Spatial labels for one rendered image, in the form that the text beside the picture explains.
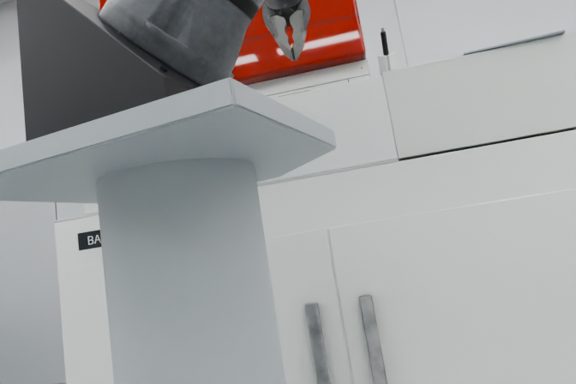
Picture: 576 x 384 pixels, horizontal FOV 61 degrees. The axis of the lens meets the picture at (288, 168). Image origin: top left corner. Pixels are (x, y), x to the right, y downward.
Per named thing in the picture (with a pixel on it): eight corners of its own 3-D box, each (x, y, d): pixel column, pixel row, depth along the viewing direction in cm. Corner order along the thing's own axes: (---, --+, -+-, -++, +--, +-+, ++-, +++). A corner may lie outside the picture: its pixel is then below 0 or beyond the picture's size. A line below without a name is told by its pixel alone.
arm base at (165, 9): (146, 57, 42) (207, -43, 41) (74, -3, 50) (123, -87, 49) (246, 111, 55) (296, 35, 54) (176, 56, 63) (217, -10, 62)
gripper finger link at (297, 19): (313, 65, 95) (305, 21, 97) (309, 54, 90) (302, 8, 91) (297, 68, 96) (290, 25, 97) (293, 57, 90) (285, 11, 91)
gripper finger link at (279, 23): (297, 68, 96) (290, 25, 97) (293, 57, 90) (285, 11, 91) (282, 71, 96) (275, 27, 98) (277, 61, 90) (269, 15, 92)
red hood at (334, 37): (195, 149, 225) (180, 29, 235) (371, 115, 212) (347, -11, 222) (106, 108, 152) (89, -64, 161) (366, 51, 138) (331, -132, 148)
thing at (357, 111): (111, 217, 95) (105, 147, 97) (396, 166, 86) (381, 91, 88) (82, 215, 85) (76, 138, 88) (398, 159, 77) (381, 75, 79)
